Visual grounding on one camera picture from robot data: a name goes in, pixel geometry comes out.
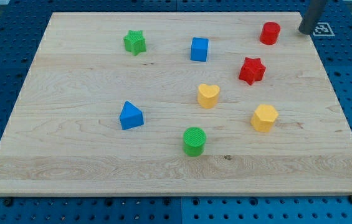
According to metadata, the yellow heart block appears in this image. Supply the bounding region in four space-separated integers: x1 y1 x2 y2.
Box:
197 83 221 109

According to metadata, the green cylinder block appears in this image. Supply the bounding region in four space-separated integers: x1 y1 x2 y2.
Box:
183 127 206 157

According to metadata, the blue triangle block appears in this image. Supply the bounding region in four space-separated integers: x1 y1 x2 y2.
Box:
119 101 145 130

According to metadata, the light wooden board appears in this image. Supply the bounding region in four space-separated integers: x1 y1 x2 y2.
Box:
0 12 352 197

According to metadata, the blue cube block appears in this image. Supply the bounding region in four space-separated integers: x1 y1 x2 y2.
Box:
190 37 209 62

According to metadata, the green star block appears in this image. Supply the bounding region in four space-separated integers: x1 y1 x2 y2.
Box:
123 30 146 56

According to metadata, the red star block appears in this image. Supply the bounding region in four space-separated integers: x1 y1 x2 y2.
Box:
238 57 266 85

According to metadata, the yellow hexagon block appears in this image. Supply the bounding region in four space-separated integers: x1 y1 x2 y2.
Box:
250 104 278 133

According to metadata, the red cylinder block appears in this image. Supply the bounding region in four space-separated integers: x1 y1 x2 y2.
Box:
259 21 281 45

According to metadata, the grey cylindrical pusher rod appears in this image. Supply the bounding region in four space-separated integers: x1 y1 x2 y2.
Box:
298 0 328 35

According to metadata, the white fiducial marker tag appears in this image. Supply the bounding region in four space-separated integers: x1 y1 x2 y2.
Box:
312 22 335 37

